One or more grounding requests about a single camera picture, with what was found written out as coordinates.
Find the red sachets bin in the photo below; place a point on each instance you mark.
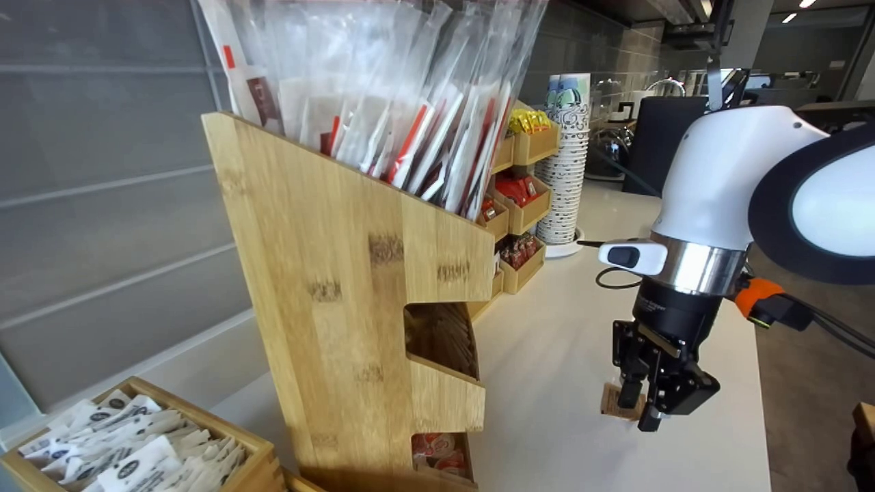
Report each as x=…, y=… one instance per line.
x=518, y=250
x=520, y=190

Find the small wooden three-tier stand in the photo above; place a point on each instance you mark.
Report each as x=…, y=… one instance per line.
x=331, y=259

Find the large wooden sachet rack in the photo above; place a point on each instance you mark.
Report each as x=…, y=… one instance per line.
x=518, y=153

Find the red sachets bottom bin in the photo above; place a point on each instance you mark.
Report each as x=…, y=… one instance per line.
x=518, y=250

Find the brown sachet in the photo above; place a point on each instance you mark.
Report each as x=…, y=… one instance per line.
x=610, y=401

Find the wooden tray of white sachets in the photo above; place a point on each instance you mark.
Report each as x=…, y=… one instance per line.
x=142, y=438

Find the black orange wrist camera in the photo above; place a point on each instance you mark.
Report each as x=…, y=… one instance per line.
x=766, y=303

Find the red sachets middle bin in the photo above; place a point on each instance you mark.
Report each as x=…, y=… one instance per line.
x=520, y=190

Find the left paper cup stack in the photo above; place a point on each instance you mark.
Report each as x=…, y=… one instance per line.
x=563, y=173

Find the clear packaged stirrers bundle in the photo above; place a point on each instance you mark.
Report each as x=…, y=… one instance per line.
x=409, y=90

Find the yellow sachets top bin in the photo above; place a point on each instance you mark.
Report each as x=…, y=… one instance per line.
x=522, y=120

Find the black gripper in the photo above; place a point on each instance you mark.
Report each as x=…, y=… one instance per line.
x=656, y=352

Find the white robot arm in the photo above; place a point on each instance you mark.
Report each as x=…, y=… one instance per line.
x=755, y=177

